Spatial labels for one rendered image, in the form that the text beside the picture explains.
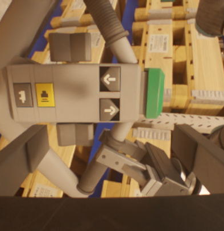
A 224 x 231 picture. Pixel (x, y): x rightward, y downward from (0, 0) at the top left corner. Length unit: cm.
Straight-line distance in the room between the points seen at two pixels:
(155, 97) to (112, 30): 12
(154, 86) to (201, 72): 103
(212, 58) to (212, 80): 20
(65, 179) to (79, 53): 23
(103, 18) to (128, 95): 12
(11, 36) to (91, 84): 14
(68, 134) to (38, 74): 10
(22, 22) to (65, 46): 7
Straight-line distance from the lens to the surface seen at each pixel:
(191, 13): 182
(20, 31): 30
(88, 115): 26
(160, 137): 100
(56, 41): 27
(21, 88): 28
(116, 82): 25
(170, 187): 29
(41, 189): 110
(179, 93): 115
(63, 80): 26
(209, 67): 134
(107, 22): 27
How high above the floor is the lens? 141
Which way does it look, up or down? 14 degrees down
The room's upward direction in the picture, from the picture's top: 94 degrees clockwise
